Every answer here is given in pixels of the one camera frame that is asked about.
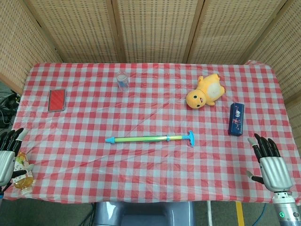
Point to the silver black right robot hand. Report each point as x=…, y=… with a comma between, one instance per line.
x=276, y=173

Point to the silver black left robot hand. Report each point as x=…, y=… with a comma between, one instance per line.
x=5, y=164

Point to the green blue water squirter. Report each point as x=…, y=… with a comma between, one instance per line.
x=141, y=139

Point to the red white checkered tablecloth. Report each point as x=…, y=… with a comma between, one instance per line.
x=150, y=169

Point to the orange juice bottle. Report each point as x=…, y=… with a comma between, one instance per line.
x=23, y=182

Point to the dark blue printed box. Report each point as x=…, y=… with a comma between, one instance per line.
x=237, y=120

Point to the white table leg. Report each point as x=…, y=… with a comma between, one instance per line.
x=208, y=214

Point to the red card case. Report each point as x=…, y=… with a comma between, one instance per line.
x=56, y=99

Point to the yellow plush toy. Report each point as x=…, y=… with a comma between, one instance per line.
x=209, y=90

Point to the bamboo screen panel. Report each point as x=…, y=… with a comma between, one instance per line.
x=21, y=40
x=155, y=28
x=284, y=49
x=77, y=28
x=232, y=28

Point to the grey robot torso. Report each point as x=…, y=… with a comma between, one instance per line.
x=145, y=214

